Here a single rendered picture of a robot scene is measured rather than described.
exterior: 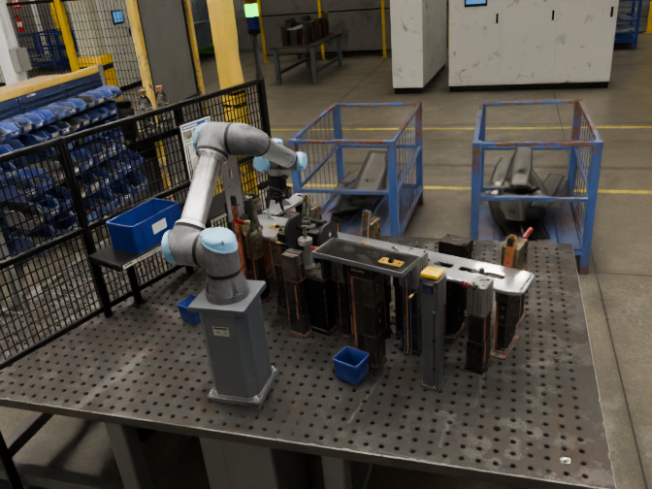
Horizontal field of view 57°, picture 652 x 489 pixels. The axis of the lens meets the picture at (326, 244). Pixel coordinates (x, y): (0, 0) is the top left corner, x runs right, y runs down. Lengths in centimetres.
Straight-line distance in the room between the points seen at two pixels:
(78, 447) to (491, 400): 211
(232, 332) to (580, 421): 117
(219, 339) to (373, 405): 58
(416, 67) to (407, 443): 865
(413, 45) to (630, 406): 773
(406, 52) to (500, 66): 150
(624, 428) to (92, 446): 259
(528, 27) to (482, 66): 85
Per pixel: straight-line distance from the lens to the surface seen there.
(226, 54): 332
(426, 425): 209
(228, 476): 245
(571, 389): 230
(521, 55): 1016
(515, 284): 227
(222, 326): 206
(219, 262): 198
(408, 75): 1029
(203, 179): 213
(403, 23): 1019
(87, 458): 334
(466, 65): 1019
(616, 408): 338
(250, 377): 217
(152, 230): 275
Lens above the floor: 211
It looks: 25 degrees down
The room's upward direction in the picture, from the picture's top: 5 degrees counter-clockwise
